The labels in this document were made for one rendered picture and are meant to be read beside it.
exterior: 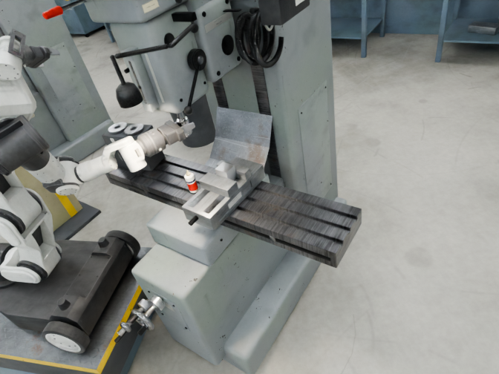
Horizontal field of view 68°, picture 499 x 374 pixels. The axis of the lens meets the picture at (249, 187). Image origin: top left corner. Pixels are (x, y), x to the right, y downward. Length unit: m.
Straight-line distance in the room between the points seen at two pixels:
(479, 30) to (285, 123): 3.36
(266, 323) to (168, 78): 1.26
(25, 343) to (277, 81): 1.69
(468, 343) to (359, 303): 0.53
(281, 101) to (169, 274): 0.87
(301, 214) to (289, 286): 0.73
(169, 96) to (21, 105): 0.44
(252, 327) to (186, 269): 0.54
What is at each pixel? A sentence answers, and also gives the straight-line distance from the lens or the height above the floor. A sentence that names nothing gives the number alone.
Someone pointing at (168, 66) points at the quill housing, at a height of 1.48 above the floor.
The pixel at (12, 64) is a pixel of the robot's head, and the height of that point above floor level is 1.62.
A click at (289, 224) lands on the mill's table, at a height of 0.90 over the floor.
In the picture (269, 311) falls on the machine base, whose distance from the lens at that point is 2.00.
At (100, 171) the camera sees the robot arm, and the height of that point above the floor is 1.18.
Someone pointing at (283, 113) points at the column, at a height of 1.08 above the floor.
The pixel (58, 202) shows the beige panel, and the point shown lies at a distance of 3.30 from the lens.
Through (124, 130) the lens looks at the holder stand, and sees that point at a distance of 1.86.
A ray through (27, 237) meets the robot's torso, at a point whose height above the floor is 0.93.
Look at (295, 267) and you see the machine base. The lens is 2.13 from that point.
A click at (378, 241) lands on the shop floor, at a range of 2.51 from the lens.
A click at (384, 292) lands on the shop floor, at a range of 2.28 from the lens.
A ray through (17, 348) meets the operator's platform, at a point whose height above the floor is 0.40.
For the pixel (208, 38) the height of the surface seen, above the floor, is 1.50.
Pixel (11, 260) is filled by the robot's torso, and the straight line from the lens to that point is 2.11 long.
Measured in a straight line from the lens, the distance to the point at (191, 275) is 1.58.
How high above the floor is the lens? 1.89
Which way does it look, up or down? 39 degrees down
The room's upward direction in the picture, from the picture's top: 13 degrees counter-clockwise
